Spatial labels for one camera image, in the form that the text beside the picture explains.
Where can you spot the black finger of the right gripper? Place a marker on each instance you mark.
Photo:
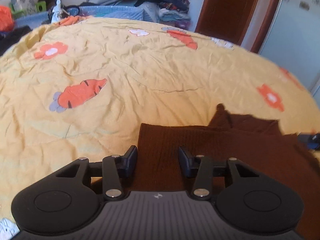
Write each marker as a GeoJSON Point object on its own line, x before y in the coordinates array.
{"type": "Point", "coordinates": [312, 141]}

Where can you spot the green plastic stool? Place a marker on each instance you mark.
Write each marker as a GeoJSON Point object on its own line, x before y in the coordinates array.
{"type": "Point", "coordinates": [41, 6]}

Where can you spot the black dark clothes heap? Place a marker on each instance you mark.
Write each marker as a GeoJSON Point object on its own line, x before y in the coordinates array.
{"type": "Point", "coordinates": [12, 38]}

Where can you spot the light blue quilted blanket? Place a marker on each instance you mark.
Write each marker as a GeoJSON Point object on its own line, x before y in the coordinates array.
{"type": "Point", "coordinates": [122, 12]}

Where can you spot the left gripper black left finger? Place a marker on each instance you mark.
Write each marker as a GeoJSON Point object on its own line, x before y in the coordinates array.
{"type": "Point", "coordinates": [71, 197]}

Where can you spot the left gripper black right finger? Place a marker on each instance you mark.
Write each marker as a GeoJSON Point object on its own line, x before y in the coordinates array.
{"type": "Point", "coordinates": [244, 198]}

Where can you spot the floral grey white pillow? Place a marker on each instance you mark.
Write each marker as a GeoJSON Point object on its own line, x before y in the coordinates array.
{"type": "Point", "coordinates": [20, 8]}

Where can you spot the orange cloth bundle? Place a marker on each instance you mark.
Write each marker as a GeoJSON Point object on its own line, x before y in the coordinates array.
{"type": "Point", "coordinates": [6, 20]}

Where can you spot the yellow floral bed quilt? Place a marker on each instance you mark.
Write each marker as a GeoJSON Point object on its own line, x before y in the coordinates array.
{"type": "Point", "coordinates": [83, 87]}

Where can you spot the brown knit sweater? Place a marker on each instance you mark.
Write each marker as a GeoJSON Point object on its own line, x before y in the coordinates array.
{"type": "Point", "coordinates": [257, 142]}

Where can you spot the brown wooden door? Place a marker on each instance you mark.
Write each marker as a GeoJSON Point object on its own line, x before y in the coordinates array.
{"type": "Point", "coordinates": [241, 22]}

